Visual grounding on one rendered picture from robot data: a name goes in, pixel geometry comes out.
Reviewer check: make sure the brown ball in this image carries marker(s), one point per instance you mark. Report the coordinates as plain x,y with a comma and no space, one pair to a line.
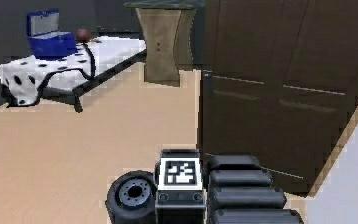
83,34

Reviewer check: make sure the open blue box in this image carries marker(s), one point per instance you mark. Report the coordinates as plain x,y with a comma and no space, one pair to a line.
50,41

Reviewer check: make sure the dark brown wardrobe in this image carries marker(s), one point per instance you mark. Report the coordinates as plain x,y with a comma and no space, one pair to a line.
270,83

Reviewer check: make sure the white bed with black spots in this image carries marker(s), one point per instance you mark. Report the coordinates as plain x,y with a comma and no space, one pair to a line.
67,66

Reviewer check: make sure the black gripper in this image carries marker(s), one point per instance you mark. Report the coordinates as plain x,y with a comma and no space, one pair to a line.
133,196

